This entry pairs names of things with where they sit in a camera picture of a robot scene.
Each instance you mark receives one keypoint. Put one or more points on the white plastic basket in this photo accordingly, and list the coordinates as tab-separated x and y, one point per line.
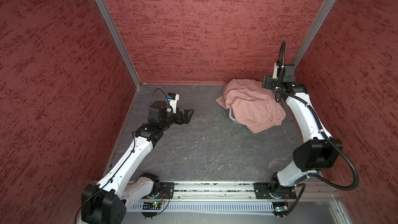
232	118

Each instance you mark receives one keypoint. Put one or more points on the pink shorts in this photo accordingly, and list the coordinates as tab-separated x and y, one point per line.
252	105

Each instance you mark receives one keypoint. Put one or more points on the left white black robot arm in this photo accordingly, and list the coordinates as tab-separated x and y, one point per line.
106	202

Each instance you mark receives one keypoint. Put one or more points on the right aluminium corner post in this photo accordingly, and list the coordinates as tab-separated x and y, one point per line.
315	26

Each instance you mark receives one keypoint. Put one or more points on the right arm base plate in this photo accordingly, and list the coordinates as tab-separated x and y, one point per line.
262	190

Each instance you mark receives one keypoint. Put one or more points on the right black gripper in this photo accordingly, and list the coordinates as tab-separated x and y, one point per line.
266	81

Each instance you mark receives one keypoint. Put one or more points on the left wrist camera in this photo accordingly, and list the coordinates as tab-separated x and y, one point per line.
173	99

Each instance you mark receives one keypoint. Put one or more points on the left aluminium corner post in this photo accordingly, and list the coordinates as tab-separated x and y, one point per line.
118	41

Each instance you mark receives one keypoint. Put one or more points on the right green circuit board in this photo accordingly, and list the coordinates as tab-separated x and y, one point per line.
280	208

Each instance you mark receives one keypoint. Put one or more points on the white slotted cable duct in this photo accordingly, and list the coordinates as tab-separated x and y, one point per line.
206	207

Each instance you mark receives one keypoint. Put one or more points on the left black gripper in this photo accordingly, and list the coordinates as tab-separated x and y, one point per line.
181	121

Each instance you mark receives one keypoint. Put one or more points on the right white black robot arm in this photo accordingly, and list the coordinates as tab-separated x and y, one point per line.
315	154

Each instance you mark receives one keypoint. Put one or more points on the left green circuit board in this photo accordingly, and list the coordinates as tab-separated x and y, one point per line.
151	206

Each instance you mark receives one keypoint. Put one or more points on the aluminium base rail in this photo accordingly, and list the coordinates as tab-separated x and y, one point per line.
229	191

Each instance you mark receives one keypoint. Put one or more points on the aluminium corner post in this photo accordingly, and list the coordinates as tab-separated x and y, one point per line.
118	41
315	26

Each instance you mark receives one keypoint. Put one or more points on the green circuit board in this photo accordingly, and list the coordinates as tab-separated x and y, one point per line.
280	208
151	206

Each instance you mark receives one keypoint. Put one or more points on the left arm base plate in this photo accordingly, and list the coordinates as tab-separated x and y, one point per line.
166	189

